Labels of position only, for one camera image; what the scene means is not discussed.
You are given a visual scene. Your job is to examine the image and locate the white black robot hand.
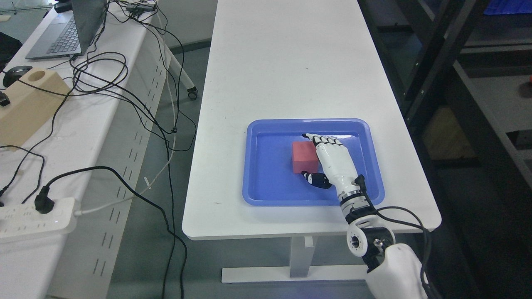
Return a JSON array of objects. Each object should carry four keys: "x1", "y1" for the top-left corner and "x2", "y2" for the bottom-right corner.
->
[{"x1": 302, "y1": 134, "x2": 360, "y2": 196}]

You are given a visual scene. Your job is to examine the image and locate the pink foam block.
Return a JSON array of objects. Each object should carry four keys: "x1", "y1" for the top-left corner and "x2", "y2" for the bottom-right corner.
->
[{"x1": 291, "y1": 141, "x2": 319, "y2": 174}]

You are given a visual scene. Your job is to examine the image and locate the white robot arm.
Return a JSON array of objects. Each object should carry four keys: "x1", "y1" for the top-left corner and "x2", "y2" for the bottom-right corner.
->
[{"x1": 339, "y1": 190, "x2": 434, "y2": 299}]

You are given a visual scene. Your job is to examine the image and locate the blue plastic tray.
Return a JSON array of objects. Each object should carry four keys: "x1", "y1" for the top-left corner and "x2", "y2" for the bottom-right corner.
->
[{"x1": 242, "y1": 118, "x2": 385, "y2": 206}]

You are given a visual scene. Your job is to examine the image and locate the white table with tray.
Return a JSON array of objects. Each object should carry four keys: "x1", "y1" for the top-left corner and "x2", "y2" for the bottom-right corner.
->
[{"x1": 181, "y1": 0, "x2": 441, "y2": 283}]

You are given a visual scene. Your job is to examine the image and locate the black right metal shelf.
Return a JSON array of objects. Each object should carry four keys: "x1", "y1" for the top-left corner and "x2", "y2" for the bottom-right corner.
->
[{"x1": 359, "y1": 0, "x2": 532, "y2": 299}]

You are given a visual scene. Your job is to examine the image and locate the beige block with hole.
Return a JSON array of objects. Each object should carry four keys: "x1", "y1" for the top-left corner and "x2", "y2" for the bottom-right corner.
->
[{"x1": 0, "y1": 68, "x2": 70, "y2": 146}]

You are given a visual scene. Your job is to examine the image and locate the white side desk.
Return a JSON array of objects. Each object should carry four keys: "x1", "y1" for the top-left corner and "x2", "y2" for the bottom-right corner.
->
[{"x1": 1, "y1": 1, "x2": 181, "y2": 299}]

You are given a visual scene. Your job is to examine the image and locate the grey laptop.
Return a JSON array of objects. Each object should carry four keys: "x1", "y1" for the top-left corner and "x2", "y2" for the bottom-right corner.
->
[{"x1": 25, "y1": 0, "x2": 107, "y2": 59}]

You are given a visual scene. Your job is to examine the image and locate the white power strip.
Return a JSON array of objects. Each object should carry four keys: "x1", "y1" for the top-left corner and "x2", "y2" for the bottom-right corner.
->
[{"x1": 0, "y1": 198, "x2": 80, "y2": 244}]

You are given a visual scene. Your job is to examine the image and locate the black computer mouse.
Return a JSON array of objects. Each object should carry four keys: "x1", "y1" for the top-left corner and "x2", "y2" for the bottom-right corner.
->
[{"x1": 2, "y1": 66, "x2": 33, "y2": 88}]

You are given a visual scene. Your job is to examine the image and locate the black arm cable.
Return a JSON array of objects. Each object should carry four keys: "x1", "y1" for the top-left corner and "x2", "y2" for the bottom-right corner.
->
[{"x1": 351, "y1": 174, "x2": 437, "y2": 299}]

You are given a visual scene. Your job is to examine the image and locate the long black floor cable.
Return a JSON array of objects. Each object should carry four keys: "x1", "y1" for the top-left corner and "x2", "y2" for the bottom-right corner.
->
[{"x1": 0, "y1": 0, "x2": 198, "y2": 299}]

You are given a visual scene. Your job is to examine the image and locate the black power plug cable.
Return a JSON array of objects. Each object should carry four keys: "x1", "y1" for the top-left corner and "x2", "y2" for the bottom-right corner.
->
[{"x1": 34, "y1": 166, "x2": 188, "y2": 299}]

